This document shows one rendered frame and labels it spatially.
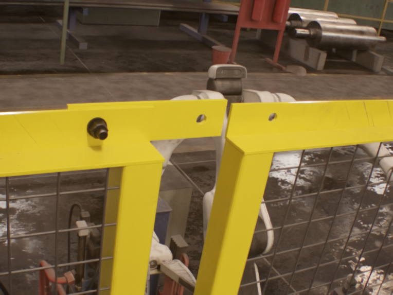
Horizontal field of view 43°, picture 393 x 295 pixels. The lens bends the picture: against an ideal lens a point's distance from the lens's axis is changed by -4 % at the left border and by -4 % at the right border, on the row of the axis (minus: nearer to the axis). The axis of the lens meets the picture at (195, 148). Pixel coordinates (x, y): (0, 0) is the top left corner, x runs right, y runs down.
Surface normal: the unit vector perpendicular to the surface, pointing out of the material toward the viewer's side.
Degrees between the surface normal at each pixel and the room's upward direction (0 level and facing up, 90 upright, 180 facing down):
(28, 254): 0
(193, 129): 90
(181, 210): 90
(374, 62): 90
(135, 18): 90
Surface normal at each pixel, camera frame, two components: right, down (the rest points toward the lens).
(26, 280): 0.16, -0.89
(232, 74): 0.49, 0.21
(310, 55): -0.87, 0.07
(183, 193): 0.46, 0.44
